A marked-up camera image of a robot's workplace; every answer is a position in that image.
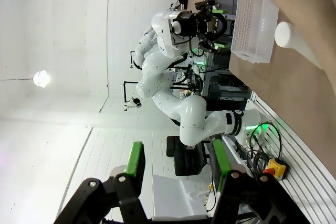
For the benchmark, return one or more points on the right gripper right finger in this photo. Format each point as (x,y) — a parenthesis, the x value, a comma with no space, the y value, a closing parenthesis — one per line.
(223,161)

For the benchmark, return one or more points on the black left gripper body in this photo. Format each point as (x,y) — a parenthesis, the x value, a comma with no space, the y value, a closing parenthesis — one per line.
(194,26)

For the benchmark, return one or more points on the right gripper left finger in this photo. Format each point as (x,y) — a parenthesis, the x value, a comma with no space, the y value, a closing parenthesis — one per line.
(136,161)

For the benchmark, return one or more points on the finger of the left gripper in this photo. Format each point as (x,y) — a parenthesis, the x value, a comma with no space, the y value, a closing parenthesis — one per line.
(207,7)
(210,43)

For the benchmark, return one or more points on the white round flask cap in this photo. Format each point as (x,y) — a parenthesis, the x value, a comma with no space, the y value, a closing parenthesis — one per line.
(283,35)

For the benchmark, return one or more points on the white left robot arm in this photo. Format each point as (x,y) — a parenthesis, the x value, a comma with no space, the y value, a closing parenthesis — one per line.
(183,108)

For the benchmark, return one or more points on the black control box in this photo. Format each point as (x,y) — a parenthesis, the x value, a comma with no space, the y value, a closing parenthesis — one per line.
(189,163)
(174,145)

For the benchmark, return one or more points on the white perforated basket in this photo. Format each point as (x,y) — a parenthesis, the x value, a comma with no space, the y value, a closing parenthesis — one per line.
(252,24)

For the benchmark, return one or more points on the grey equipment rack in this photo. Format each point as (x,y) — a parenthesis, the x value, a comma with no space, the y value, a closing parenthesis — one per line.
(225,87)

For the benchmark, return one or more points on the white box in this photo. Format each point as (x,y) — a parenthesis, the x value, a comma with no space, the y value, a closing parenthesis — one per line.
(170,197)

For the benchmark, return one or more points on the yellow emergency stop box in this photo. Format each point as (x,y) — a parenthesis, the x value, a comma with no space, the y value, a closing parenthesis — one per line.
(275,166)

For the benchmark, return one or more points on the translucent white conical flask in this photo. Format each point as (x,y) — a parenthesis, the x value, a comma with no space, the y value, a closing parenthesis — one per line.
(307,51)

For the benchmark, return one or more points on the round ceiling lamp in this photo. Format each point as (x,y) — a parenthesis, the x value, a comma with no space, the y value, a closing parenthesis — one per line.
(41,78)

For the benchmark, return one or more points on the ceiling mounted camera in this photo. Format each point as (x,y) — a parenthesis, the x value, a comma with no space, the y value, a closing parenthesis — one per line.
(135,102)

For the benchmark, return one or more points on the aluminium extrusion base frame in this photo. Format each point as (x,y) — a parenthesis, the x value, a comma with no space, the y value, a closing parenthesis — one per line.
(302,182)

